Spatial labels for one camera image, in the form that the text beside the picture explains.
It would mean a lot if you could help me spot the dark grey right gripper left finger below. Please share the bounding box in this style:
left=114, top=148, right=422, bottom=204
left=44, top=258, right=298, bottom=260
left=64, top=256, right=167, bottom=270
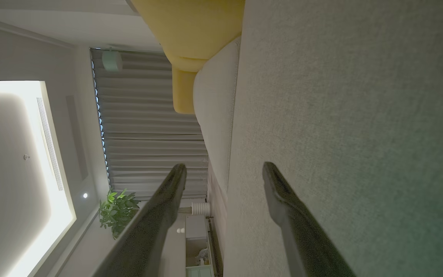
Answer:
left=93, top=164, right=188, bottom=277

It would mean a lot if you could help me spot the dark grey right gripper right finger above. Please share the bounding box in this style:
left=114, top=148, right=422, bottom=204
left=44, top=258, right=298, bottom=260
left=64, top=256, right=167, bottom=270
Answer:
left=262, top=162, right=356, bottom=277

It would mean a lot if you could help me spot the green potted plant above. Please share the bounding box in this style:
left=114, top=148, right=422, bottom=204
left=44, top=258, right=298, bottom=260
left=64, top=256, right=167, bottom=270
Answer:
left=98, top=188, right=142, bottom=240

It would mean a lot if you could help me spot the white cabinet with glass doors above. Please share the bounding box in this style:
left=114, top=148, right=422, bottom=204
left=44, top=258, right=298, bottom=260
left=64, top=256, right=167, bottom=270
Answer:
left=159, top=213, right=217, bottom=277

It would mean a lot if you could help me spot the white ribbed vase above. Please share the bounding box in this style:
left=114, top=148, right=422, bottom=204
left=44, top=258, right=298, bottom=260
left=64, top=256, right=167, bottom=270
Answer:
left=191, top=202, right=211, bottom=216

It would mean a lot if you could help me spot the grey pleated curtain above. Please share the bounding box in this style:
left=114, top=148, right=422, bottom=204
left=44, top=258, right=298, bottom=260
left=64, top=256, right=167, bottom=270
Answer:
left=90, top=48, right=209, bottom=200

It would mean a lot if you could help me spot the ceiling air vent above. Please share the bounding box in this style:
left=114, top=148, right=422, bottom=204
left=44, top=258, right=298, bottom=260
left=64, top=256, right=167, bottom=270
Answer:
left=36, top=97, right=65, bottom=192

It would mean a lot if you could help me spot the wide grey sofa seat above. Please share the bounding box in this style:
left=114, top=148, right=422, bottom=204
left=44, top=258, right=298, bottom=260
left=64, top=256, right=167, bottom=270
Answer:
left=222, top=0, right=443, bottom=277

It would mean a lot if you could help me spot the grey sofa seat cushion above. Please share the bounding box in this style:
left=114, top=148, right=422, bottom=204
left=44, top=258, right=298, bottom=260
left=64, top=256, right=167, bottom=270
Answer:
left=193, top=37, right=242, bottom=193

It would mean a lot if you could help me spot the yellow sofa backrest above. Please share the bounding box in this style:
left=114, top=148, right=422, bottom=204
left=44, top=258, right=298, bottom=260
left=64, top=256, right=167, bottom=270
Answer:
left=130, top=0, right=246, bottom=73

